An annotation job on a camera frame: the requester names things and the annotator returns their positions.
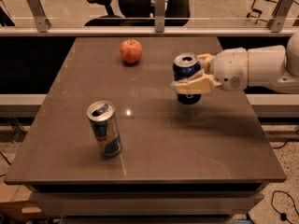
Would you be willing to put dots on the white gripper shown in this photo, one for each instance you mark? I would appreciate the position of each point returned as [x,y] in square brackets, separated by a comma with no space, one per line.
[230,67]

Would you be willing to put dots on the blue pepsi can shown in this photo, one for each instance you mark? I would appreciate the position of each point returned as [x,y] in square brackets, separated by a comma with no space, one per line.
[185,65]

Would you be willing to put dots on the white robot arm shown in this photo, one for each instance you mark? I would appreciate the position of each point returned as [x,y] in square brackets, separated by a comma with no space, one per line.
[275,68]

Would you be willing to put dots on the silver red bull can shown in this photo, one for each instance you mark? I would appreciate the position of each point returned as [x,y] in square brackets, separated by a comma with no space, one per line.
[103,120]

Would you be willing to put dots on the red apple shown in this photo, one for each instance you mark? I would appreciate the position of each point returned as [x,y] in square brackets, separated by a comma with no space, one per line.
[131,51]

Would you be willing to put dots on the wooden cart in background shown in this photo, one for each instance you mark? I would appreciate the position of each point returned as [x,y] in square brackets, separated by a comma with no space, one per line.
[261,11]

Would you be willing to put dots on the black office chair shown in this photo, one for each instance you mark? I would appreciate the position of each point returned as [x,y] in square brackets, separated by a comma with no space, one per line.
[141,13]

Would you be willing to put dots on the grey table base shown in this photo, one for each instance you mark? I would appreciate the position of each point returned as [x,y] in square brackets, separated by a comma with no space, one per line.
[195,206]

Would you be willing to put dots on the right metal glass bracket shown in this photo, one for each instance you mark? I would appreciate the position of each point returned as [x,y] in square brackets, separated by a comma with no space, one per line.
[276,23]

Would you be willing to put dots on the metal glass bracket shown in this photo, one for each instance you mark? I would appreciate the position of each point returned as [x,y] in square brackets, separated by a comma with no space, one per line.
[276,23]
[159,15]
[41,20]

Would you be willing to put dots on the middle metal glass bracket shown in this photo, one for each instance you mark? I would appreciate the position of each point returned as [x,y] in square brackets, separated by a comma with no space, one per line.
[159,15]

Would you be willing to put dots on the left metal glass bracket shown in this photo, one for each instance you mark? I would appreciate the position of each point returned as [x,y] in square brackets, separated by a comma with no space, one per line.
[41,20]

